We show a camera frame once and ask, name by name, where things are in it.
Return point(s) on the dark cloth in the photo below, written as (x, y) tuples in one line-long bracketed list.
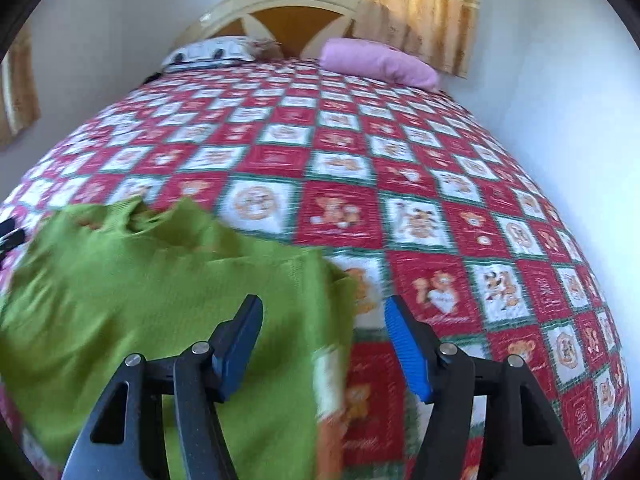
[(151, 78)]

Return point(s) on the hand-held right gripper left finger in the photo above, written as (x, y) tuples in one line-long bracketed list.
[(240, 350)]

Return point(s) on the red checkered bear print bedspread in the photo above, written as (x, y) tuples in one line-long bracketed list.
[(400, 160)]

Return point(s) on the green orange striped knit sweater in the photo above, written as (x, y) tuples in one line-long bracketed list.
[(125, 285)]

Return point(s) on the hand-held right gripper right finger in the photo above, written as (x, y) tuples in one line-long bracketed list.
[(407, 350)]

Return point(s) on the small brown cloth item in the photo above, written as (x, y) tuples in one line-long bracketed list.
[(265, 48)]

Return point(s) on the cream and orange bed headboard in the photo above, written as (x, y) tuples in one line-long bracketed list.
[(290, 25)]

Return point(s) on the long yellow curtain panel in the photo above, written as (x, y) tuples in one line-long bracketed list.
[(425, 15)]

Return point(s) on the white black patterned pillow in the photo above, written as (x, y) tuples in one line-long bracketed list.
[(210, 51)]

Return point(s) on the pink pillow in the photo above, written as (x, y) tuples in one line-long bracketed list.
[(375, 62)]

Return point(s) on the yellow side window curtain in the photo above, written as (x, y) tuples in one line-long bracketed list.
[(20, 90)]

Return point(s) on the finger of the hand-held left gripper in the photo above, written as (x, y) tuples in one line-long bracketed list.
[(11, 241)]

